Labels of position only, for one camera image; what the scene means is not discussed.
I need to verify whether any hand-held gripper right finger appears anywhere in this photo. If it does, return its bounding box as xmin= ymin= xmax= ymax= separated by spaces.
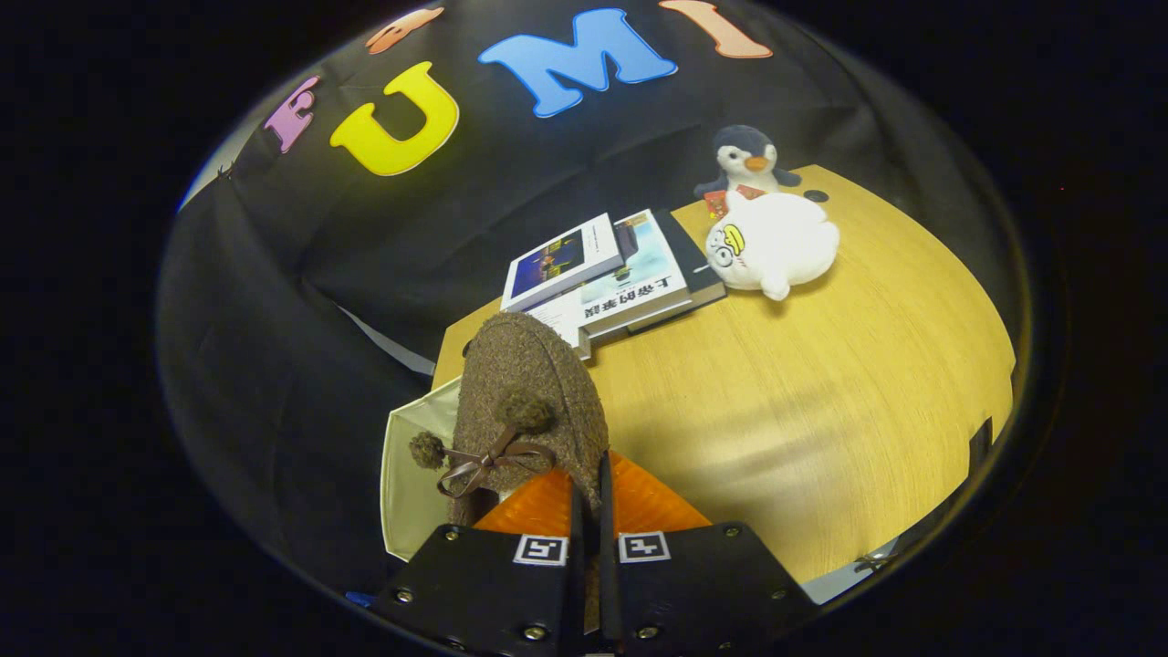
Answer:
xmin=596 ymin=453 xmax=819 ymax=654

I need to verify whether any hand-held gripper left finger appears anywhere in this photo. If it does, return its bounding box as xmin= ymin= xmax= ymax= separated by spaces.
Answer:
xmin=370 ymin=468 xmax=587 ymax=654

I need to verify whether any green fabric storage box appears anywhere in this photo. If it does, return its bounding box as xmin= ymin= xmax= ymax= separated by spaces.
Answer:
xmin=381 ymin=376 xmax=475 ymax=562

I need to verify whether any brown fuzzy slipper shoe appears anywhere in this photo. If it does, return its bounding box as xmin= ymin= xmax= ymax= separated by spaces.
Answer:
xmin=409 ymin=312 xmax=610 ymax=631

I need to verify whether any large plain white book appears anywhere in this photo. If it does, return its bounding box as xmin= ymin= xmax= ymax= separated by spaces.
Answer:
xmin=525 ymin=297 xmax=594 ymax=361

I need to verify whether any sky-picture cover book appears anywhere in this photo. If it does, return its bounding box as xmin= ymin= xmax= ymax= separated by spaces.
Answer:
xmin=575 ymin=209 xmax=692 ymax=334

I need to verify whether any small white picture-cover book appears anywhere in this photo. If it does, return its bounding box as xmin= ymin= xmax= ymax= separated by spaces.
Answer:
xmin=501 ymin=214 xmax=624 ymax=313

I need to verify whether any black book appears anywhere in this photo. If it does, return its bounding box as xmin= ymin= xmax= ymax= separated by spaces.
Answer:
xmin=630 ymin=208 xmax=728 ymax=334

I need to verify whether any white round plush toy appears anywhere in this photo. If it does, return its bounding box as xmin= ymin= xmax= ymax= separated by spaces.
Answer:
xmin=704 ymin=190 xmax=840 ymax=302

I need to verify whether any grey penguin plush toy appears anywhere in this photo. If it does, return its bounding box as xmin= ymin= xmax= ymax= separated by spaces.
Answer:
xmin=693 ymin=125 xmax=802 ymax=215

